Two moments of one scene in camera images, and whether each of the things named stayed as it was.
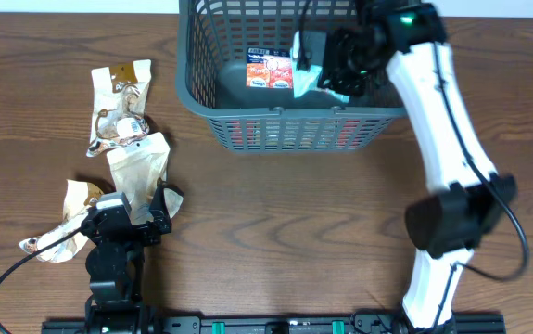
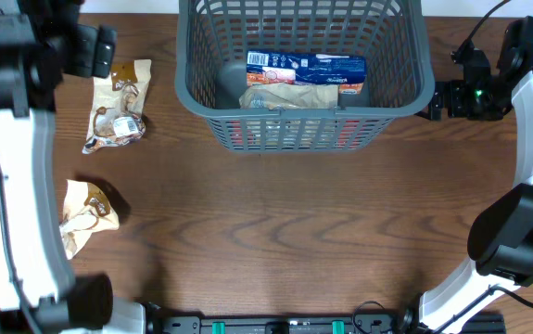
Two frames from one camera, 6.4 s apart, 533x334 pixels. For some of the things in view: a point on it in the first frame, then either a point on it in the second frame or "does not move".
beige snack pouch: [138, 166] → [290, 96]
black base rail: [360, 323] does not move
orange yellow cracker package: [295, 134] does not move
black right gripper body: [354, 69] → [482, 100]
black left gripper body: [146, 232] → [82, 57]
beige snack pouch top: [118, 112] does not move
